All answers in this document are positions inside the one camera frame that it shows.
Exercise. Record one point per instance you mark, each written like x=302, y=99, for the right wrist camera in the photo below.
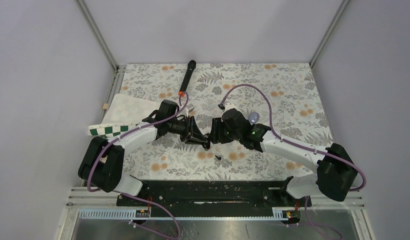
x=226, y=106

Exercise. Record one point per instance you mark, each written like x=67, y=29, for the floral tablecloth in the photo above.
x=284, y=94

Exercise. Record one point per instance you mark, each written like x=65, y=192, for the green white checkered mat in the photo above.
x=124, y=114

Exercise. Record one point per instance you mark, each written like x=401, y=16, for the purple earbud charging case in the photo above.
x=253, y=118

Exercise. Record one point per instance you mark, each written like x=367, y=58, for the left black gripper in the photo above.
x=192, y=130

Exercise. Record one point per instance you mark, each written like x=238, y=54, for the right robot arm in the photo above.
x=332, y=169

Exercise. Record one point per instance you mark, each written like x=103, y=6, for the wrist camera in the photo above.
x=226, y=106
x=189, y=109

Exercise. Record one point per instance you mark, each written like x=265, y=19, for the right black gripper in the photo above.
x=216, y=136

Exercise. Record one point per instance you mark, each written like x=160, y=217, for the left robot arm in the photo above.
x=102, y=164

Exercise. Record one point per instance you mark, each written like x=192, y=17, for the black microphone orange tip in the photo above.
x=191, y=66

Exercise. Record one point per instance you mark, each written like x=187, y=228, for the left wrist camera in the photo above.
x=189, y=109

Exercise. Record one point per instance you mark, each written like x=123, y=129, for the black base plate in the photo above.
x=211, y=199

